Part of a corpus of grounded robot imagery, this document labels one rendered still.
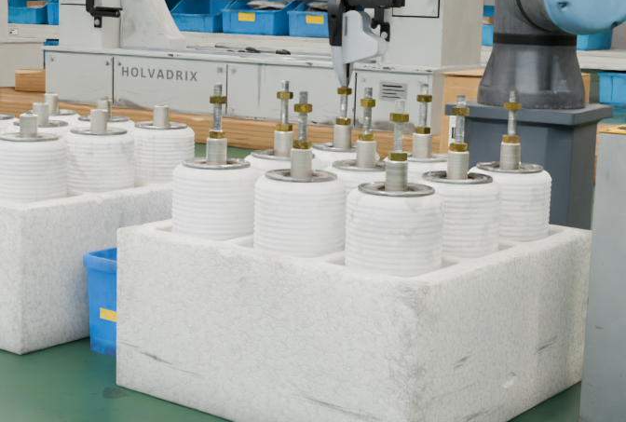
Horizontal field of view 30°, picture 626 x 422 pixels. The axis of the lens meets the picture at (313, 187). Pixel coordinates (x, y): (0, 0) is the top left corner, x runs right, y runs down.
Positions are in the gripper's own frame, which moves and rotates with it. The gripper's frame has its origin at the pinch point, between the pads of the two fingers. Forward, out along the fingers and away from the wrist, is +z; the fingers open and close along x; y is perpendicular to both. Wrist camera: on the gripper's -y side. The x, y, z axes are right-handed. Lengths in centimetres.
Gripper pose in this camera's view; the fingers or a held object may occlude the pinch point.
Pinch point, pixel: (339, 74)
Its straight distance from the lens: 146.7
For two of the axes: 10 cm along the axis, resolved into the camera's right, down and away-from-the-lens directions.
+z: -0.3, 9.9, 1.5
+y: 9.5, 0.7, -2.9
